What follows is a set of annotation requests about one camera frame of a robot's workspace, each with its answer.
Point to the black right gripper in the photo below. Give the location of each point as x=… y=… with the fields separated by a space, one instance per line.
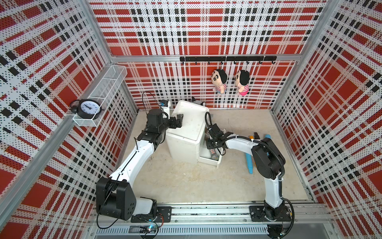
x=208 y=144

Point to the boy doll striped shirt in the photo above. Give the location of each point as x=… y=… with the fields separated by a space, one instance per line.
x=219 y=80

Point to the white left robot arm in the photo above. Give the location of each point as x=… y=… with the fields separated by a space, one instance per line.
x=114 y=195

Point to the silver glitter microphone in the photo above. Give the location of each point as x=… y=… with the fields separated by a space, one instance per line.
x=214 y=155

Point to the black clock in basket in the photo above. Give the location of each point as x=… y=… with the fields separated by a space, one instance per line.
x=86 y=109

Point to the white bottom drawer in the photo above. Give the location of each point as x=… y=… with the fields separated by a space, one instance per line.
x=205 y=157

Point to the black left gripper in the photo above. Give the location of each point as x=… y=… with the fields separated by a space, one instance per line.
x=179 y=120

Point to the boy doll pink shirt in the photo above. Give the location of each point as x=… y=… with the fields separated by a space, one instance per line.
x=242 y=78

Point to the grey plush toy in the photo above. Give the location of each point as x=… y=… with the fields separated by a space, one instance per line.
x=198 y=102

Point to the black hook rail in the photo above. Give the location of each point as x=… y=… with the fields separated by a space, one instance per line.
x=228 y=58

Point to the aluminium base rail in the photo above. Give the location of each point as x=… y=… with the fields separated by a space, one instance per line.
x=238 y=220

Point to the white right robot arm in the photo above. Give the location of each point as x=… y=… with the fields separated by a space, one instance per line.
x=269 y=163

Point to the white three-drawer cabinet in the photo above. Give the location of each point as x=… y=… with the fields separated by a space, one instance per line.
x=184 y=143

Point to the white wire basket shelf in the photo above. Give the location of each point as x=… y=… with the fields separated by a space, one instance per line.
x=106 y=87

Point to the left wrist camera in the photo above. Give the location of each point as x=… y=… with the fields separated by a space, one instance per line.
x=165 y=105

